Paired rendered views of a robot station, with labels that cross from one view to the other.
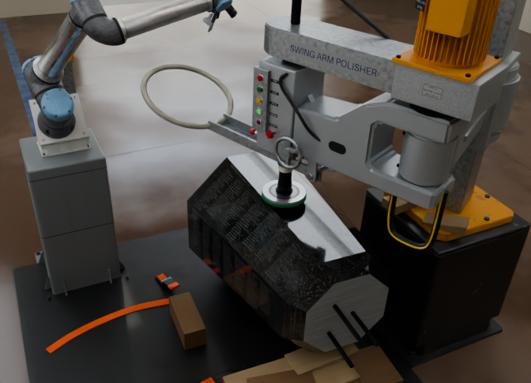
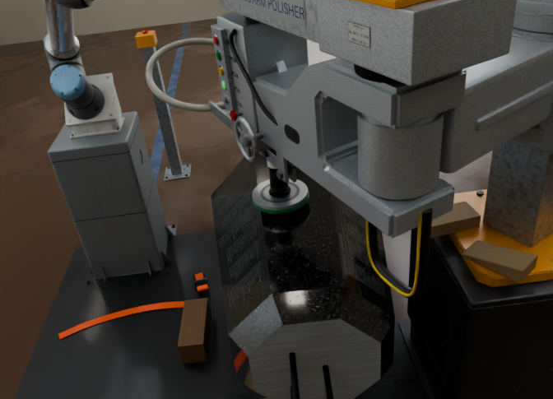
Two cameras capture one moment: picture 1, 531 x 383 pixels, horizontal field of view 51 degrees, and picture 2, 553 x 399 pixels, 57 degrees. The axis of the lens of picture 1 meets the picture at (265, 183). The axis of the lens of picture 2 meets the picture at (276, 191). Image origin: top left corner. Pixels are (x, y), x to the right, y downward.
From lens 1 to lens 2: 1.21 m
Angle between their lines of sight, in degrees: 22
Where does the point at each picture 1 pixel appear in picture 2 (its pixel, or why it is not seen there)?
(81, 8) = not seen: outside the picture
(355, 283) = (319, 328)
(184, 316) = (188, 325)
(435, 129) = (378, 102)
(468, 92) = (400, 29)
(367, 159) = (321, 151)
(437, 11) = not seen: outside the picture
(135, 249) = (189, 243)
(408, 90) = (334, 35)
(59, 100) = (67, 77)
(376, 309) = (366, 368)
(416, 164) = (367, 162)
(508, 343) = not seen: outside the picture
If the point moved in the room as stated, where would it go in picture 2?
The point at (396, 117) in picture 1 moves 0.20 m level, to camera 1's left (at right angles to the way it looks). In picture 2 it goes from (335, 84) to (256, 81)
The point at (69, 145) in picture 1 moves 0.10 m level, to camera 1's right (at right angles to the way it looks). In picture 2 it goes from (96, 127) to (112, 129)
